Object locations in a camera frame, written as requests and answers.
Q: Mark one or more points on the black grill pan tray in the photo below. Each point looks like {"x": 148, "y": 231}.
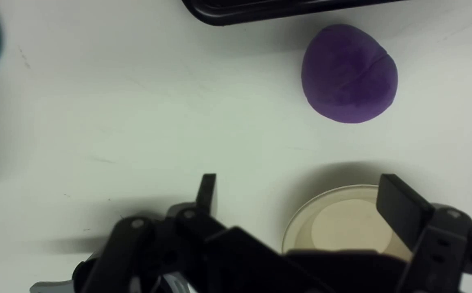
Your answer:
{"x": 257, "y": 10}

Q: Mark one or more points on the beige round plate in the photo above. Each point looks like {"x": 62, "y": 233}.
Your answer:
{"x": 344, "y": 221}

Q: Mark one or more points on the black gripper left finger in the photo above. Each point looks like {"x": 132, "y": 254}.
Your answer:
{"x": 139, "y": 244}

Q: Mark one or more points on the purple round object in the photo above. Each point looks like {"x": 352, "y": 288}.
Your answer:
{"x": 350, "y": 73}

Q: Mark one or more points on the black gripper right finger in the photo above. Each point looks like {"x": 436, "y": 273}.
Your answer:
{"x": 409, "y": 213}

